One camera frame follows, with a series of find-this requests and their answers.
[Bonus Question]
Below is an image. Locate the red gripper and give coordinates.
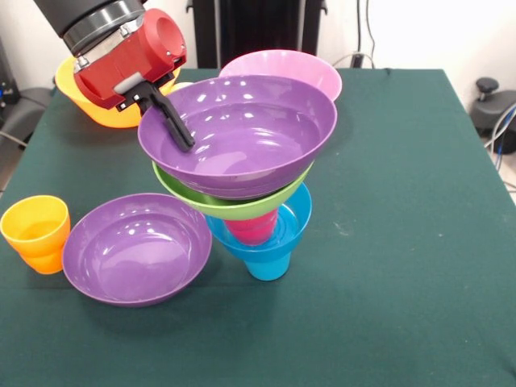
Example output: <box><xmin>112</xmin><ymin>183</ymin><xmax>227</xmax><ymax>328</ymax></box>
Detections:
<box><xmin>73</xmin><ymin>8</ymin><xmax>197</xmax><ymax>153</ymax></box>

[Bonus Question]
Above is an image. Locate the shallow purple plastic bowl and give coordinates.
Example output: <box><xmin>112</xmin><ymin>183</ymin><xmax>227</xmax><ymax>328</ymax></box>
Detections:
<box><xmin>61</xmin><ymin>193</ymin><xmax>214</xmax><ymax>309</ymax></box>
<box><xmin>137</xmin><ymin>75</ymin><xmax>338</xmax><ymax>201</ymax></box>

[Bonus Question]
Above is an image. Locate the green plastic bowl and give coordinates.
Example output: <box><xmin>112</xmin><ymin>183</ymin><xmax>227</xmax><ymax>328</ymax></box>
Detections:
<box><xmin>152</xmin><ymin>160</ymin><xmax>315</xmax><ymax>222</ymax></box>

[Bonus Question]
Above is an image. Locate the red plastic cup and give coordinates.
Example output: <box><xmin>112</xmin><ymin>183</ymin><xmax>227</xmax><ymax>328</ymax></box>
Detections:
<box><xmin>223</xmin><ymin>207</ymin><xmax>280</xmax><ymax>246</ymax></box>

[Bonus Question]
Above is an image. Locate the large pink plastic bowl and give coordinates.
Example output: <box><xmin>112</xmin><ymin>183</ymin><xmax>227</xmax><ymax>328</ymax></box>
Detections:
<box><xmin>219</xmin><ymin>49</ymin><xmax>343</xmax><ymax>102</ymax></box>

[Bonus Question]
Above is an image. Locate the small blue plastic bowl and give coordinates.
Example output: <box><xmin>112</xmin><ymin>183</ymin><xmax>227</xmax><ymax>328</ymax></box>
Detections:
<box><xmin>205</xmin><ymin>183</ymin><xmax>314</xmax><ymax>263</ymax></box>

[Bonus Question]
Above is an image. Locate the blue plastic cup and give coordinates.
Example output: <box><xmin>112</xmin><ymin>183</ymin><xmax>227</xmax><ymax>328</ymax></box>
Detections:
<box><xmin>243</xmin><ymin>252</ymin><xmax>292</xmax><ymax>282</ymax></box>

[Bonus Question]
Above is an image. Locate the large orange plastic bowl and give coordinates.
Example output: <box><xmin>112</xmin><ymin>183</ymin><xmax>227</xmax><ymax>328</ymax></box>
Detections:
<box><xmin>54</xmin><ymin>56</ymin><xmax>181</xmax><ymax>129</ymax></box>

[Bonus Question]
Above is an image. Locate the black grey chair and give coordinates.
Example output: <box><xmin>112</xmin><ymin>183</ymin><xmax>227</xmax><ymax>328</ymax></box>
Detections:
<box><xmin>0</xmin><ymin>86</ymin><xmax>56</xmax><ymax>147</ymax></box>

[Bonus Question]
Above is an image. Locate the black equipment box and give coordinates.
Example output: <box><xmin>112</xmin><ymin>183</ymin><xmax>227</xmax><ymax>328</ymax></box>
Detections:
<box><xmin>0</xmin><ymin>38</ymin><xmax>21</xmax><ymax>106</ymax></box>

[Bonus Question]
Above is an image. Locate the dark green tablecloth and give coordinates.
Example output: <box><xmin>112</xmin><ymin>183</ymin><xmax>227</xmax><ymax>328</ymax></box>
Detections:
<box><xmin>0</xmin><ymin>67</ymin><xmax>516</xmax><ymax>387</ymax></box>

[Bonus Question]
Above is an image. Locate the black stand with knob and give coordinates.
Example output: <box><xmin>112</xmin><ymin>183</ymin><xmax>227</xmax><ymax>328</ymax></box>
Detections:
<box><xmin>469</xmin><ymin>77</ymin><xmax>516</xmax><ymax>138</ymax></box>

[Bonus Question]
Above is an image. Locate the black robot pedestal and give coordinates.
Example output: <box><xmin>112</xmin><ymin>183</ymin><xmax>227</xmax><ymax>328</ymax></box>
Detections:
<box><xmin>185</xmin><ymin>0</ymin><xmax>328</xmax><ymax>69</ymax></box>

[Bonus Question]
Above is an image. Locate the light blue cable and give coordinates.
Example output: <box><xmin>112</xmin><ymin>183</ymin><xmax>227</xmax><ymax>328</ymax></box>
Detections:
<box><xmin>483</xmin><ymin>102</ymin><xmax>516</xmax><ymax>152</ymax></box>

